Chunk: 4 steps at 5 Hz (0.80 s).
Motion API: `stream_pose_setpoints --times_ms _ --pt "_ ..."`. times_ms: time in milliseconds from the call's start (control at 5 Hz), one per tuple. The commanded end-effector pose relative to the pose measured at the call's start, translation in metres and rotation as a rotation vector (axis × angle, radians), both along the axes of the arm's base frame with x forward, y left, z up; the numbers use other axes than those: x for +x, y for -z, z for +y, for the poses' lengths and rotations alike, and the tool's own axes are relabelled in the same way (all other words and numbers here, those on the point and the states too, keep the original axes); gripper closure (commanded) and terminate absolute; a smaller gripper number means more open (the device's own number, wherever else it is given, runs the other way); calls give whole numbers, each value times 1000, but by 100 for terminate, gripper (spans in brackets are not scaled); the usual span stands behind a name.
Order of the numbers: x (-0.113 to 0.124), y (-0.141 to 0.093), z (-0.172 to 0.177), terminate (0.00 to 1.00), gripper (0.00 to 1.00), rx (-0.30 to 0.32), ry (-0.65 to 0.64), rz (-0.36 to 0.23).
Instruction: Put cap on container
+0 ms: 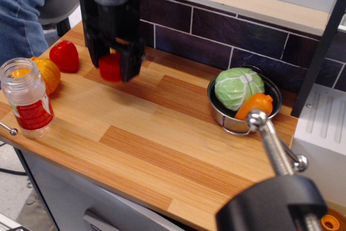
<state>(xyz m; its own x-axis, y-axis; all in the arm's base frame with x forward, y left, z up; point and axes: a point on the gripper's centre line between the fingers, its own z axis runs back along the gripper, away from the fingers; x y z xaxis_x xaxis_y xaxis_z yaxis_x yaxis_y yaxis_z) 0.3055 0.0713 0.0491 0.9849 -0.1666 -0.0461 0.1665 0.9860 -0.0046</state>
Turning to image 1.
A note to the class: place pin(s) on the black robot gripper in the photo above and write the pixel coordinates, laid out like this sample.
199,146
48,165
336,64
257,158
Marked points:
108,19

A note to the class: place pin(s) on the red plastic cap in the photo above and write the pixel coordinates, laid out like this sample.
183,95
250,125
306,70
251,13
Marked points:
109,67

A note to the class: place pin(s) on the clear jar red label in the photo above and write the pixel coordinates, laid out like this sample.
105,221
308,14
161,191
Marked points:
31,108

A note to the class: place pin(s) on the orange cap on clamp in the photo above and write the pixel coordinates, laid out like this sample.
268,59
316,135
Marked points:
330,223

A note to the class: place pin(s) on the yellow toy corn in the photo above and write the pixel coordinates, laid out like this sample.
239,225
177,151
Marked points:
119,41

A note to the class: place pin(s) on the red toy bell pepper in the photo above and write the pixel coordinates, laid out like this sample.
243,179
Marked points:
65,55

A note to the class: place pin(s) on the orange toy pumpkin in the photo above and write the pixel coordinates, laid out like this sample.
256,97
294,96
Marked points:
48,74

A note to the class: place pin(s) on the grey chair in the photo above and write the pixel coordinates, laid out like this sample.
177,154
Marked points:
55,13

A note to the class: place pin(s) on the person leg in jeans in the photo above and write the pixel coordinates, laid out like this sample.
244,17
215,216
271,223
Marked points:
21,33

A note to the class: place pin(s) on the wooden shelf board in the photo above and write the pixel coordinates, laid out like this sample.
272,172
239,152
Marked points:
275,12

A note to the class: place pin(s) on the green toy cabbage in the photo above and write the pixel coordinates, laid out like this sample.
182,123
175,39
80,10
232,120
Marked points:
236,85

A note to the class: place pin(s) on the small steel pot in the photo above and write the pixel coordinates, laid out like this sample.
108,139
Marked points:
226,117

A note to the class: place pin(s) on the small steel ball rod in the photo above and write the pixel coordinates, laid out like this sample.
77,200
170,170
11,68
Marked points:
12,131

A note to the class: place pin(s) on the orange toy carrot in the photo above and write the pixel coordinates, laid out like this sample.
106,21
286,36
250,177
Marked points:
258,101

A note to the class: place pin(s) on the brown shoe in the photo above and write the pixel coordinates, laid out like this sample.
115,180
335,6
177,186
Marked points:
33,215

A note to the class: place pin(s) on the white toy sink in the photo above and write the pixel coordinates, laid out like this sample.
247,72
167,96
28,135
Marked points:
320,133

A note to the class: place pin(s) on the steel drawer handle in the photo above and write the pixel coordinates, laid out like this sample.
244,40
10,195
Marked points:
94,222

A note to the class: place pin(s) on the dark right shelf post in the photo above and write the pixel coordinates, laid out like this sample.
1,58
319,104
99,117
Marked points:
328,35

